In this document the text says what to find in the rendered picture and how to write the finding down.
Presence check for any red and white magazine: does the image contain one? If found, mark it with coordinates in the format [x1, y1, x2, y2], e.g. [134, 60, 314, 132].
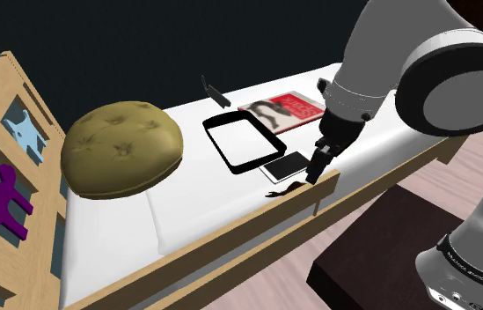
[237, 90, 326, 136]

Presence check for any white phone with black screen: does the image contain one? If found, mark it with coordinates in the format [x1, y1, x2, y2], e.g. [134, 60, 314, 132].
[259, 150, 313, 184]

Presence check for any small brown curved object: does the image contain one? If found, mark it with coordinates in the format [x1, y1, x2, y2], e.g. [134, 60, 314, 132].
[265, 181, 307, 200]

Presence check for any black tablet with white screen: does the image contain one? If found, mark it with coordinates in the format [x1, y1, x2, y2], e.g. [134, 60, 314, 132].
[201, 110, 288, 176]

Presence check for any black cleaver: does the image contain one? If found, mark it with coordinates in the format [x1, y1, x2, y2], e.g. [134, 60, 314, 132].
[200, 74, 232, 109]

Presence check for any dark robot stand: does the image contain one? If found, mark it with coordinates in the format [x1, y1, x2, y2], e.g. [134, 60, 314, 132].
[305, 184, 466, 310]

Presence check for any wooden bed with white mattress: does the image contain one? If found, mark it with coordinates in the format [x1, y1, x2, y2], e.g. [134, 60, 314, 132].
[0, 50, 471, 310]

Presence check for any olive round tufted cushion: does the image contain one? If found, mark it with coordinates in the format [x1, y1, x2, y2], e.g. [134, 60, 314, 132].
[60, 100, 185, 201]

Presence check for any light blue cat figure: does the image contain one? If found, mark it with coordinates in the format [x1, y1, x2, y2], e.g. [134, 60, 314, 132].
[1, 109, 48, 164]

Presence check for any purple cat figure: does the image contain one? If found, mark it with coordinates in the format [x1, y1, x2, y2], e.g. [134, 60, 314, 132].
[0, 163, 35, 240]

